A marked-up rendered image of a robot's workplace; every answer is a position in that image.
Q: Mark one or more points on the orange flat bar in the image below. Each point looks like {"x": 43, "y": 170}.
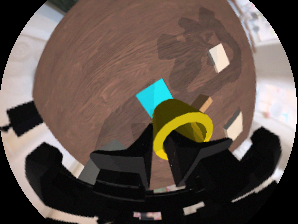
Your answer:
{"x": 202, "y": 103}

